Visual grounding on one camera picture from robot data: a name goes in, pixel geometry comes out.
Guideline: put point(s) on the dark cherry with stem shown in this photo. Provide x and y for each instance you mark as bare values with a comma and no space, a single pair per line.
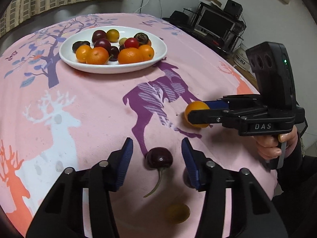
113,54

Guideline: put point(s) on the white oval plate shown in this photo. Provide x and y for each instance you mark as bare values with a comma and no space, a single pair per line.
68,56

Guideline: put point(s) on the round orange kumquat front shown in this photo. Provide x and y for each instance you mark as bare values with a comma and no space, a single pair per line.
147,52

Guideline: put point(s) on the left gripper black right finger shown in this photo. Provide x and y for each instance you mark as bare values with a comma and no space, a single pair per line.
206,175

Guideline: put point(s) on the dark red plum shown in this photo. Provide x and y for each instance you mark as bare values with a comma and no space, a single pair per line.
98,34
104,43

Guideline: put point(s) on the pink printed tablecloth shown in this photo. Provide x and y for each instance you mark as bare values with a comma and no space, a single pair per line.
53,117

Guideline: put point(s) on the small orange behind left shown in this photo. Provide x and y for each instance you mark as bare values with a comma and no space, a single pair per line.
82,52

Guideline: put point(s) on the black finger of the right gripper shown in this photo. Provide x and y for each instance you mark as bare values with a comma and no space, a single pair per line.
212,116

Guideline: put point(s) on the black speaker box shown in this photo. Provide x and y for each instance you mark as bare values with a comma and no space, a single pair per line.
233,9

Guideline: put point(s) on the red tomato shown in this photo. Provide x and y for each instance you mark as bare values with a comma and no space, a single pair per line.
131,43

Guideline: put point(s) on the yellow kumquat near edge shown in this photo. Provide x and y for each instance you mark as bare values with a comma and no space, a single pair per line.
177,213

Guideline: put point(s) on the dark passion fruit on plate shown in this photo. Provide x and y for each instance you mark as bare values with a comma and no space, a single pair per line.
78,44

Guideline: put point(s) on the black monitor on stand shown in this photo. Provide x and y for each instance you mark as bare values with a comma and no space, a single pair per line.
214,23

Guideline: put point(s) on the person's right hand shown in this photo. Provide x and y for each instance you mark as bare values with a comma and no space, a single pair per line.
267,146

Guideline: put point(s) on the dark passion fruit half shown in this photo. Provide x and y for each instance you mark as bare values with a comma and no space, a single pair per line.
142,38

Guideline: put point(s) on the small pale longan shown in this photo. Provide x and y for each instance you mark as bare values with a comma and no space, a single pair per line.
122,41

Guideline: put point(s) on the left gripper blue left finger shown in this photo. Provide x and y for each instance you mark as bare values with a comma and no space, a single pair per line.
98,182

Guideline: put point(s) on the orange fruit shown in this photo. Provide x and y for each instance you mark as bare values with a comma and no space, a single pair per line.
192,114

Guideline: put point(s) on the yellow green small fruit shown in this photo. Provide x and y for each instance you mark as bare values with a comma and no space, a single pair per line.
113,35

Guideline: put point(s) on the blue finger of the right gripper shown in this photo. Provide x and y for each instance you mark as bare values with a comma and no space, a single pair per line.
217,105

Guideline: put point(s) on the large orange mandarin front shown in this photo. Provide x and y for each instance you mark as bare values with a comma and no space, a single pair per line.
130,55

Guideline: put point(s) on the orange mandarin left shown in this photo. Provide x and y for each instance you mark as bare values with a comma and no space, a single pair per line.
97,56

